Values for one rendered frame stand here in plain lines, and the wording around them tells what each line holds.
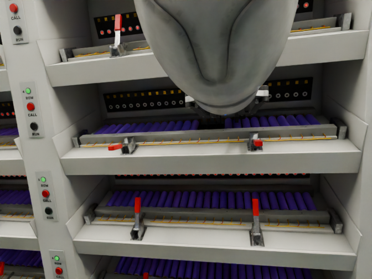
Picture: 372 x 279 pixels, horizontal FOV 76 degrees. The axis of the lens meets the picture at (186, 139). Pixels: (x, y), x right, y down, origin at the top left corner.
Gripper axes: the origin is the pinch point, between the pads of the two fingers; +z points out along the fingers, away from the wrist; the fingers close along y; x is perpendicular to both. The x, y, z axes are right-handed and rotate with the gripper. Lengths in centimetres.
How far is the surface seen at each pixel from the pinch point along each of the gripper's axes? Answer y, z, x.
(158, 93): 18.2, 8.4, -8.2
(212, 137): 3.4, 0.1, 4.8
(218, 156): 2.0, -3.8, 9.1
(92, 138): 31.6, -0.3, 4.1
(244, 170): -2.9, -2.2, 11.9
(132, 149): 20.5, -2.8, 7.1
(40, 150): 41.9, -4.5, 7.0
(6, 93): 70, 11, -13
